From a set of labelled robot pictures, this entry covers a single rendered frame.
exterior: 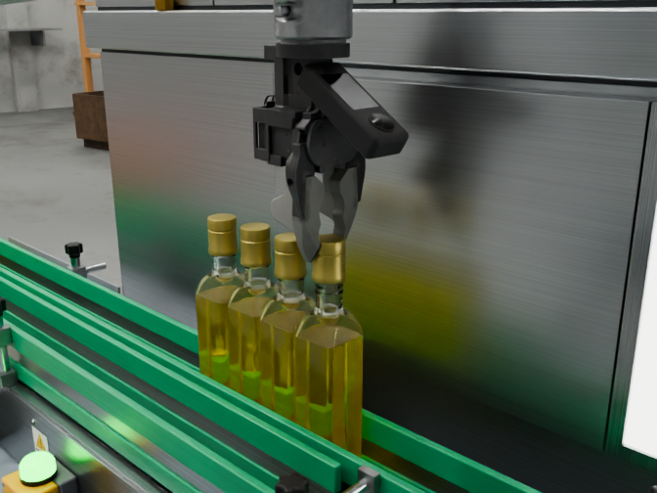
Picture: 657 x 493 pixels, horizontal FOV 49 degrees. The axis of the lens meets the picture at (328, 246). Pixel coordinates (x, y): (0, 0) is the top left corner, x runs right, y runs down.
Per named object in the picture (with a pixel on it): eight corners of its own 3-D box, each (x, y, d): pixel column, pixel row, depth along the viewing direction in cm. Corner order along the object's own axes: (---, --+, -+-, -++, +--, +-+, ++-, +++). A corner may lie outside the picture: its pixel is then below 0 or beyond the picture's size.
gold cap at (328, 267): (353, 278, 75) (353, 238, 74) (328, 287, 72) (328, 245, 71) (328, 270, 77) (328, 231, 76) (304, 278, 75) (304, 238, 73)
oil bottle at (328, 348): (364, 481, 83) (367, 308, 76) (329, 505, 79) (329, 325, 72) (328, 462, 86) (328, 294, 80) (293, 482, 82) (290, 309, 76)
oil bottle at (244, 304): (294, 441, 90) (291, 282, 84) (260, 461, 86) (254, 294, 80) (264, 425, 94) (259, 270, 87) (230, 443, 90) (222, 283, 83)
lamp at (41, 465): (64, 475, 93) (61, 455, 92) (29, 491, 90) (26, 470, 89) (47, 462, 96) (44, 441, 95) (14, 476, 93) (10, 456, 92)
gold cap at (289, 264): (313, 274, 79) (313, 236, 78) (289, 283, 77) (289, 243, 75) (290, 267, 81) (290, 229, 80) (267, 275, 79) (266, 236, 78)
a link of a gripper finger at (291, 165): (312, 213, 73) (322, 127, 71) (325, 217, 72) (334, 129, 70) (279, 215, 70) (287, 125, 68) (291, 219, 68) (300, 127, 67)
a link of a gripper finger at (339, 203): (324, 234, 81) (315, 155, 77) (364, 245, 77) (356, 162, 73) (304, 244, 79) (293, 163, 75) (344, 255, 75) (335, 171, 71)
